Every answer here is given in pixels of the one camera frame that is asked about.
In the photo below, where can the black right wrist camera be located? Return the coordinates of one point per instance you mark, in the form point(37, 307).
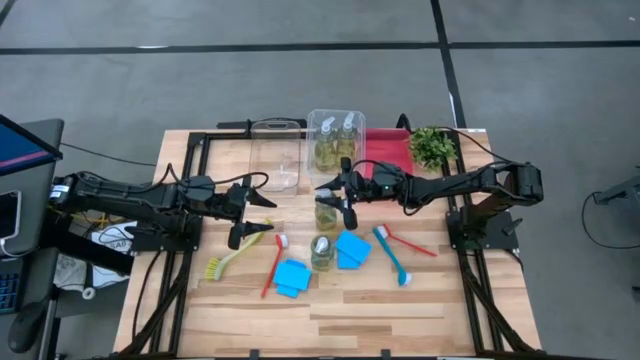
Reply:
point(387, 172)

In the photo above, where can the black computer mouse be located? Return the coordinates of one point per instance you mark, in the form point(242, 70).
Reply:
point(25, 325)

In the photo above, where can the black bracket bar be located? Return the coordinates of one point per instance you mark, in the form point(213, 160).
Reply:
point(235, 125)

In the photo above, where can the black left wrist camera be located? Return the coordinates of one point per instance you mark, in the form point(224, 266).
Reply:
point(200, 187)

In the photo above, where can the red dish brush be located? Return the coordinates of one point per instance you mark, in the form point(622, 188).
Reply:
point(415, 246)
point(274, 265)

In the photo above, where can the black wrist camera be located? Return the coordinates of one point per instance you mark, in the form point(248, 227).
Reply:
point(200, 187)
point(387, 172)

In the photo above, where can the small green potted plant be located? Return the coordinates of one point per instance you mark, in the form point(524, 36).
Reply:
point(432, 147)

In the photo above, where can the black stand leg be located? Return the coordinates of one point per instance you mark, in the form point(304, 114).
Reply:
point(620, 190)

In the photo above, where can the smartphone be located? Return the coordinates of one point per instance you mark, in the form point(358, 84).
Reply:
point(9, 215)

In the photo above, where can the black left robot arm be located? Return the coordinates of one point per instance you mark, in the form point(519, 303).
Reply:
point(125, 200)

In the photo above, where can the yellow-green dish brush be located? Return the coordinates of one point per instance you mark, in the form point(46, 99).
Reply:
point(235, 255)

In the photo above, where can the tall clear plastic bin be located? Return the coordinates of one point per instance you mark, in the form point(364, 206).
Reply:
point(361, 145)

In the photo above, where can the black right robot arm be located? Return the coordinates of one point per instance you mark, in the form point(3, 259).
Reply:
point(450, 187)

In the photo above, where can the blue dish brush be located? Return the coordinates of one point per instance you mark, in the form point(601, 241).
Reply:
point(390, 255)

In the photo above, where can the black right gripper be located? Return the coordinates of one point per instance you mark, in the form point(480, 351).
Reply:
point(364, 187)

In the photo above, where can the shallow clear plastic bin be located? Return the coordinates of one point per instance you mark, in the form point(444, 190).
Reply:
point(275, 155)

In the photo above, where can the dark grey desk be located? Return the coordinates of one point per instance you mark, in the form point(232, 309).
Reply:
point(37, 185)

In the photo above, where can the white tape roll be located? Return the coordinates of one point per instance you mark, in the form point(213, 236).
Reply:
point(89, 293)

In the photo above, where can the clear soap pump bottle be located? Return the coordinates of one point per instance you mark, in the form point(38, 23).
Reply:
point(325, 215)
point(322, 252)
point(325, 145)
point(346, 142)

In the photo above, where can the black aluminium table frame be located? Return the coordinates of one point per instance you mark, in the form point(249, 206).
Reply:
point(225, 134)

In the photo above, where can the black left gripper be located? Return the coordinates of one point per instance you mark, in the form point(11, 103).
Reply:
point(225, 205)

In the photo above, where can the computer monitor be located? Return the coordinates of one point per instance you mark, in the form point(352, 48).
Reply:
point(25, 147)

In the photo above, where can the red plastic bin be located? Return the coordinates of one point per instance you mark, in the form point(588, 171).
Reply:
point(387, 147)

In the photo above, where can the white crumpled bag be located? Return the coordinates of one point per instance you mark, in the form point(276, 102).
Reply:
point(70, 272)

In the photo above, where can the computer keyboard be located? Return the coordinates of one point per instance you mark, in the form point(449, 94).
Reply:
point(9, 287)

